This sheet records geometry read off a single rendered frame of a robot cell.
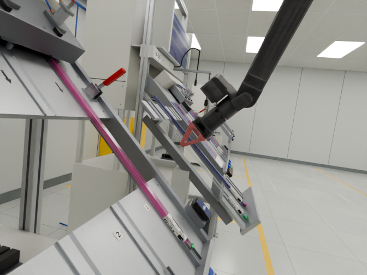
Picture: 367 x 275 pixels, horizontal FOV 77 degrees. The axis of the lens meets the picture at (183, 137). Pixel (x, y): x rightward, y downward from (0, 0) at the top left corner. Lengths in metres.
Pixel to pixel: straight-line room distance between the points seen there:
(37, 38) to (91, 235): 0.38
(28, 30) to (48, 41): 0.05
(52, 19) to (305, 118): 7.91
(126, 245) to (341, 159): 8.38
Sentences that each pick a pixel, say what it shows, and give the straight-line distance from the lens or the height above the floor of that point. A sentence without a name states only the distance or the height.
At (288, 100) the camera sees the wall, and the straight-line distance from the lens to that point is 8.13.
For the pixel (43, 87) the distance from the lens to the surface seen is 0.50.
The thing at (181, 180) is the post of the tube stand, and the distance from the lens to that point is 0.83.
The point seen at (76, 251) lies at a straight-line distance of 0.32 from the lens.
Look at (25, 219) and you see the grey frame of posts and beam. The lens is 0.84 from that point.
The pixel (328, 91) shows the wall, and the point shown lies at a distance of 8.45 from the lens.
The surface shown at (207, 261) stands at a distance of 0.51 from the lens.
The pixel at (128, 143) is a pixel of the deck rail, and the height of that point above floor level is 0.92.
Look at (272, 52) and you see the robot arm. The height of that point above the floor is 1.18.
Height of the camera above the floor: 1.00
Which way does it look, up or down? 5 degrees down
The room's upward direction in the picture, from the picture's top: 7 degrees clockwise
